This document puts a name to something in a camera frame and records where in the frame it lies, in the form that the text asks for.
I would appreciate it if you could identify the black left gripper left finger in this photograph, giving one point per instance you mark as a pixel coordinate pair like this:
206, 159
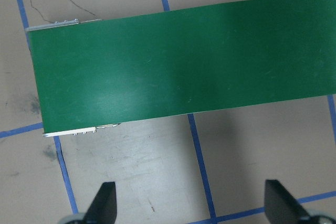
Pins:
103, 208

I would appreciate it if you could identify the green conveyor belt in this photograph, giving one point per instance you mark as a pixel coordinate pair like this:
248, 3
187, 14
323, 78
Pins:
97, 74

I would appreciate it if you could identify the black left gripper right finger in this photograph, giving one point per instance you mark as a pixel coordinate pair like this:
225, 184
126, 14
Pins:
280, 206

